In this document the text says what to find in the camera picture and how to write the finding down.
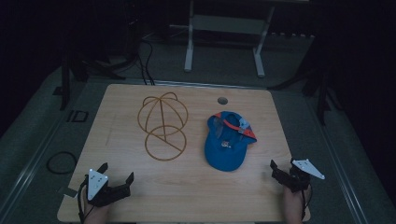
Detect black cable loop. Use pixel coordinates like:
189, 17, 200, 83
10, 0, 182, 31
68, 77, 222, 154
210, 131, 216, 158
46, 150, 78, 175

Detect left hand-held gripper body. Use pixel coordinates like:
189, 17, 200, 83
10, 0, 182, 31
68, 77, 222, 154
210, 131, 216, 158
84, 168, 132, 207

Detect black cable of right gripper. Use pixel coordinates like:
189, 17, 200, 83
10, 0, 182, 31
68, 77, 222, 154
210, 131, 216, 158
299, 184, 313, 220

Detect person's left hand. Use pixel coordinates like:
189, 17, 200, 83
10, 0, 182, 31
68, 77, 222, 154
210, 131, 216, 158
83, 200, 110, 224

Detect blue baseball cap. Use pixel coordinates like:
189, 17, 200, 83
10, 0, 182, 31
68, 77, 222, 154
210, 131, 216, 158
204, 110, 258, 173

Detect black floor cables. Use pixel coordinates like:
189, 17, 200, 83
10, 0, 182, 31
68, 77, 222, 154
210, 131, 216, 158
136, 36, 157, 87

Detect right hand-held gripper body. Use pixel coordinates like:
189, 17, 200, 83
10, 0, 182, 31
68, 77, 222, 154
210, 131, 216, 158
272, 159, 326, 193

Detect gold wire hat stand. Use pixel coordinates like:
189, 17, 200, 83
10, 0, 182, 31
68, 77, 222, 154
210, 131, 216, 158
136, 91, 190, 162

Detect black metal stand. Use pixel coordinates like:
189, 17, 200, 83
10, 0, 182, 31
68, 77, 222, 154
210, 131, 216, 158
51, 46, 127, 112
267, 34, 344, 127

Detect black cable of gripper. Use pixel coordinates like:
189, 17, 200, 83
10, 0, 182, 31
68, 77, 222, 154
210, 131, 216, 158
299, 184, 313, 220
77, 175, 92, 224

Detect person's right hand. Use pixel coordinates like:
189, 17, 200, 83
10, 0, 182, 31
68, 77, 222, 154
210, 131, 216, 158
282, 185, 311, 224

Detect white metal table frame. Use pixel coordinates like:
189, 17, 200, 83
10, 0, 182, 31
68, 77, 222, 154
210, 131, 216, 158
169, 0, 312, 78

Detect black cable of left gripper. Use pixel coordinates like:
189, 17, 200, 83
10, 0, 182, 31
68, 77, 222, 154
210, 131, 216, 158
77, 175, 92, 224

